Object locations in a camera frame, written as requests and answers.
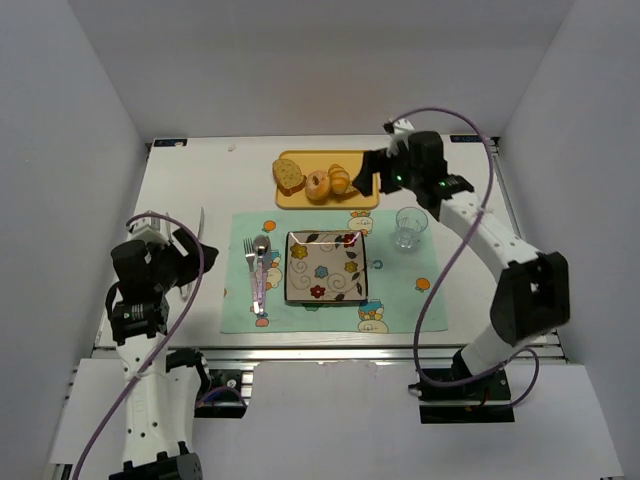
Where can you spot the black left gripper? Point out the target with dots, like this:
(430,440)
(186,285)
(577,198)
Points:
(181,254)

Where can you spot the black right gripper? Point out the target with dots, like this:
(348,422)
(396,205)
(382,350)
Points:
(379,166)

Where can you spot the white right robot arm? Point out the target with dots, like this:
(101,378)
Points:
(532,287)

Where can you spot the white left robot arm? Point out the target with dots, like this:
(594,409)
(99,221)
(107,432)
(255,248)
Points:
(160,407)

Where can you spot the bread loaf slice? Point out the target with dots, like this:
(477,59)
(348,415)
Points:
(288,176)

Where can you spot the small croissant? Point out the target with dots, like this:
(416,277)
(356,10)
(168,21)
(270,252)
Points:
(339,179)

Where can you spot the glazed donut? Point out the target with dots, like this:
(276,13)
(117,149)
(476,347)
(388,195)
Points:
(318,186)

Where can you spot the yellow plastic tray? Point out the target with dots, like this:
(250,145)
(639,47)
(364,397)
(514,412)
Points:
(312,160)

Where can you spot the clear drinking glass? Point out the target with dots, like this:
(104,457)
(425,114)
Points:
(410,224)

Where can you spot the blue label right corner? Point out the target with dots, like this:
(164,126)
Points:
(465,138)

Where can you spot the blue label corner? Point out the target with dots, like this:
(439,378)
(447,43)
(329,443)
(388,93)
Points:
(465,138)
(170,143)

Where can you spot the square floral plate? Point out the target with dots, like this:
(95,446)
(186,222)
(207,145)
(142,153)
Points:
(325,267)

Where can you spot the blue label left corner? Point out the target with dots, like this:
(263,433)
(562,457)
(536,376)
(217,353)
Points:
(170,143)

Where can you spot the green cartoon placemat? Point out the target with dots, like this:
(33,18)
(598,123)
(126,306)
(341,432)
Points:
(398,281)

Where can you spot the silver fork pink handle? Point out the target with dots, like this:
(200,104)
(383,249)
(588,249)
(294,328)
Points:
(250,259)

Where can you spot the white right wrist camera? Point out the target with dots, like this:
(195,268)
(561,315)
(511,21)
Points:
(399,131)

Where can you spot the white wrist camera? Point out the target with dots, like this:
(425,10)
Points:
(147,230)
(399,131)

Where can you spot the silver spoon pink handle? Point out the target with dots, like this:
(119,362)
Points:
(258,241)

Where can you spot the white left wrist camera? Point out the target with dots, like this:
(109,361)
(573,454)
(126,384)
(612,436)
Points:
(147,230)

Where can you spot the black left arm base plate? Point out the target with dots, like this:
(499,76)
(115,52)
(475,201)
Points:
(228,395)

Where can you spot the aluminium front rail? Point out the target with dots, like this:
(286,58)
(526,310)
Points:
(551,353)

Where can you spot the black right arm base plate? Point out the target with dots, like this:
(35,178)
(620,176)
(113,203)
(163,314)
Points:
(487,401)

